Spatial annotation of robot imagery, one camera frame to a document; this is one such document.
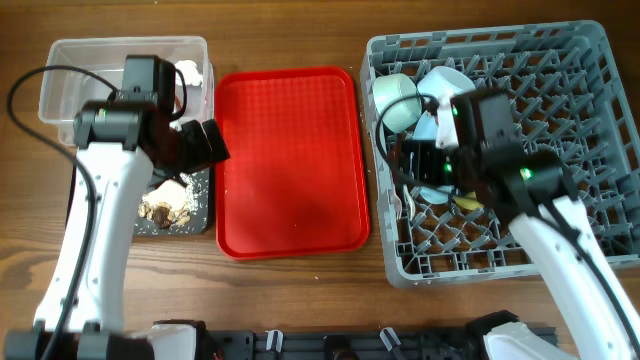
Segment clear plastic bin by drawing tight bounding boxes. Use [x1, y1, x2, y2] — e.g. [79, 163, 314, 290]
[38, 36, 214, 146]

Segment white napkin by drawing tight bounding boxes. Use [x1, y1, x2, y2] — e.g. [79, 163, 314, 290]
[174, 60, 204, 86]

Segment grey dishwasher rack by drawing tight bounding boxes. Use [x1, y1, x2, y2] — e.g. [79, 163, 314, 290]
[360, 20, 639, 288]

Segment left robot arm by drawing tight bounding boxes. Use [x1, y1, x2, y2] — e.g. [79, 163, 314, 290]
[4, 101, 229, 359]

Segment small light blue bowl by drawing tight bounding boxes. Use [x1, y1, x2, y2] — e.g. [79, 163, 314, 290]
[417, 66, 475, 98]

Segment red serving tray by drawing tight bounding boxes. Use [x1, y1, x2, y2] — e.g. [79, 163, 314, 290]
[215, 66, 370, 260]

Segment black plastic tray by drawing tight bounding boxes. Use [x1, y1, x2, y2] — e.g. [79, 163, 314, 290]
[65, 164, 212, 237]

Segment white plastic fork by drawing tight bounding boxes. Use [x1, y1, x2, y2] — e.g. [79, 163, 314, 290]
[389, 189, 403, 220]

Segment mint green bowl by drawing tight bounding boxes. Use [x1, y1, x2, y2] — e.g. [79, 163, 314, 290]
[373, 73, 422, 133]

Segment yellow plastic cup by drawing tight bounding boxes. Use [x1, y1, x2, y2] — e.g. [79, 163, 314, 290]
[454, 192, 484, 211]

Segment white plastic spoon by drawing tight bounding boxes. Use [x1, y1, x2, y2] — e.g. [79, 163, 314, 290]
[402, 185, 416, 222]

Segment rice and peanut scraps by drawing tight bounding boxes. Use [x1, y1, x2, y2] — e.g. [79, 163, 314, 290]
[134, 172, 209, 236]

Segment light blue plate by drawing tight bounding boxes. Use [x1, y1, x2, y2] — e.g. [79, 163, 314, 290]
[413, 112, 454, 205]

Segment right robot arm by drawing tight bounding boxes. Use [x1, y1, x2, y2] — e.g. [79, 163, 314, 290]
[392, 139, 639, 359]

